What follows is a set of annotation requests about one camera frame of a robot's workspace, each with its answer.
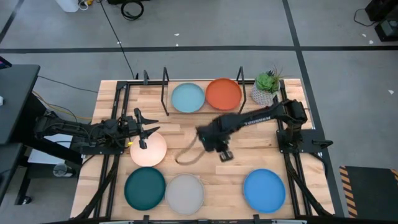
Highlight long black floor cable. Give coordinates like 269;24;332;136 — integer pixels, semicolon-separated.
98;0;137;79

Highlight potted succulent patterned white pot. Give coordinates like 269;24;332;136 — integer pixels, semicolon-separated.
250;67;289;106

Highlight thin black floor cable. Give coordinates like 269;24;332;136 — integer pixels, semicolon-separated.
37;75;100;94

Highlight white floor sheet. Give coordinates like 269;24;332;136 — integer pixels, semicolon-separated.
27;133;75;166

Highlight black equipment box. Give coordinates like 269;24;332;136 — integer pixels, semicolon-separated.
364;0;398;43

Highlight tan strap loop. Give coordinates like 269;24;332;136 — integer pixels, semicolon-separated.
175;134;206;166

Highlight orange plate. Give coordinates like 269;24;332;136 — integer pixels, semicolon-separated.
205;77;243;111

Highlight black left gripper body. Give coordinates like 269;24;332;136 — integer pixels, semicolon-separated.
122;108;148;150

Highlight light blue plate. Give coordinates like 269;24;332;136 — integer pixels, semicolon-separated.
170;82;206;114

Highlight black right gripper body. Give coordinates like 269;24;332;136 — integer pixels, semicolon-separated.
203;116;234;163

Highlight black desk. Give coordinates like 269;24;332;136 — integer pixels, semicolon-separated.
0;63;83;206

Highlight bright blue plate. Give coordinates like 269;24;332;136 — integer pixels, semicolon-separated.
243;168;287;214

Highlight dark teal plate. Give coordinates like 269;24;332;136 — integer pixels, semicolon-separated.
123;166;167;212

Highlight black wire wooden shelf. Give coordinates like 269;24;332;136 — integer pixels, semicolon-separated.
160;66;249;117

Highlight peach plate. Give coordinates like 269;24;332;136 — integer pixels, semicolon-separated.
129;131;168;168

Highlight black hazard striped mat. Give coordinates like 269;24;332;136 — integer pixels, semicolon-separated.
338;166;398;218

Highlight clear round container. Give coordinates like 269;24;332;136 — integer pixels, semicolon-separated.
52;162;74;178

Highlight coiled black cable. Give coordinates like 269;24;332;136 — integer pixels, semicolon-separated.
120;0;145;21

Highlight black looped floor cable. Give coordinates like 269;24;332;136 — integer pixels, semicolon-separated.
353;7;377;27

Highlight white bin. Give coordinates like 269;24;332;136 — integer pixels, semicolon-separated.
55;0;80;13

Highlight yellow floor cable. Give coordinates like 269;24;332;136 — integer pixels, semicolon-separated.
32;90;94;121

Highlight dark device with pink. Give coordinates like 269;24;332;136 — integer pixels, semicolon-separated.
0;55;12;70

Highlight beige grey plate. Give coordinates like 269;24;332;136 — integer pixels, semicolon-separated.
164;173;205;217

